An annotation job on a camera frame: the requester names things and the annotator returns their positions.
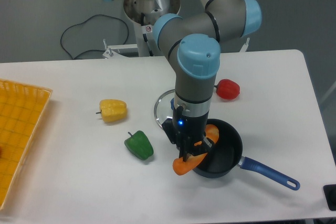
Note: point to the yellow plastic basket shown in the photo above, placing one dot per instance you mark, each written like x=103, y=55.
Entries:
x=22, y=107

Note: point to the long orange toy bread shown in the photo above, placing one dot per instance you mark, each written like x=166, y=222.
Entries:
x=181, y=167

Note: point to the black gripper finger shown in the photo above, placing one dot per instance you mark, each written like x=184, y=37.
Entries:
x=207, y=144
x=185, y=151

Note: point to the dark pot blue handle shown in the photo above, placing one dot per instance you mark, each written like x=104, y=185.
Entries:
x=227, y=154

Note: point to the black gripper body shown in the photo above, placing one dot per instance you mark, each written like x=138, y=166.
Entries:
x=182, y=128

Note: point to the glass lid blue knob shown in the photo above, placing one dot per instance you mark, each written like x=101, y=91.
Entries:
x=163, y=107

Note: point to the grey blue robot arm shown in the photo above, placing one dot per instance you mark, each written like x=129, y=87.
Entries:
x=192, y=48

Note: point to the green toy bell pepper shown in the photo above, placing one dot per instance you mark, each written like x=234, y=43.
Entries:
x=139, y=145

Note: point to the yellow toy bell pepper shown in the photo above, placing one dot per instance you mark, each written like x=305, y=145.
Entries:
x=112, y=110

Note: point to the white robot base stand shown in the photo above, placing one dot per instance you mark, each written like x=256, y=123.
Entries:
x=157, y=21

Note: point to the black device at table edge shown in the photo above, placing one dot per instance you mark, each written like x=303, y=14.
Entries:
x=330, y=196

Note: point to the red toy bell pepper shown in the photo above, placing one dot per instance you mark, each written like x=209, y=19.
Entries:
x=227, y=89

